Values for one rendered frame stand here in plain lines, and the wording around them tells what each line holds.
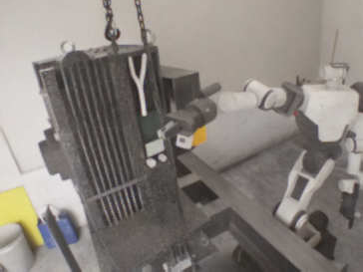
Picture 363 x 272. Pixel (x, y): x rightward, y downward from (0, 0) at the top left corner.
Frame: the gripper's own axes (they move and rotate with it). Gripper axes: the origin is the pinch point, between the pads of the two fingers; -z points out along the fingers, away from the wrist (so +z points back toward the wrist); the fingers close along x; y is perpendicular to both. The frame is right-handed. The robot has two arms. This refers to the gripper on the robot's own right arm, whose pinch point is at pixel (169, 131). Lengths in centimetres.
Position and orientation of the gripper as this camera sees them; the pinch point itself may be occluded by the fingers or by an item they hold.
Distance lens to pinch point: 72.0
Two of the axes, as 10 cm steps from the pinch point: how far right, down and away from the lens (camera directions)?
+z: 6.9, -4.0, 6.1
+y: -1.6, -9.0, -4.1
